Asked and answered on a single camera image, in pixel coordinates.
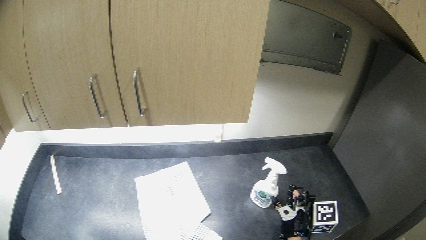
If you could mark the white round glove camera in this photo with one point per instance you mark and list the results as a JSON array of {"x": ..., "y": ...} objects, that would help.
[{"x": 288, "y": 212}]

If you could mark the grey metal wall panel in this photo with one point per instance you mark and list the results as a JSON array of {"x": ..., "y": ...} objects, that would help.
[{"x": 307, "y": 36}]

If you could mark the wooden corner cabinet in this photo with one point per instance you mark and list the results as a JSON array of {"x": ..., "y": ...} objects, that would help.
[{"x": 410, "y": 20}]

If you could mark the narrow wooden cabinet door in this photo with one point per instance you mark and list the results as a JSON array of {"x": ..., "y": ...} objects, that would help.
[{"x": 14, "y": 66}]

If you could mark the dark grey refrigerator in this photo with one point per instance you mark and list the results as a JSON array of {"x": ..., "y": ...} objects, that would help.
[{"x": 386, "y": 143}]

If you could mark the small white perforated mat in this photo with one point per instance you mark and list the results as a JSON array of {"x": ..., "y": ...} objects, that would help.
[{"x": 205, "y": 232}]

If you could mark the white cube with black markers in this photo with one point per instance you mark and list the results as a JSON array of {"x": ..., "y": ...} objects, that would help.
[{"x": 325, "y": 213}]

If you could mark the white spray bottle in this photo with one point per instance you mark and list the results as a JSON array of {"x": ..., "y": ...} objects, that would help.
[{"x": 264, "y": 193}]

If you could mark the medium wooden cabinet door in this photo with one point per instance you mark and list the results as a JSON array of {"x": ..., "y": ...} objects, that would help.
[{"x": 67, "y": 60}]

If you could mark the large white perforated mat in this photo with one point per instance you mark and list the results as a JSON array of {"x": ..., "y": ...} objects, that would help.
[{"x": 171, "y": 196}]

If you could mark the white stick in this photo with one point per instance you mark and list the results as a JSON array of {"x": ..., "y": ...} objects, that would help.
[{"x": 55, "y": 175}]

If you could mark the wide wooden cabinet door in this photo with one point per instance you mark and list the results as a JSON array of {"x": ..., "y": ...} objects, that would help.
[{"x": 195, "y": 60}]

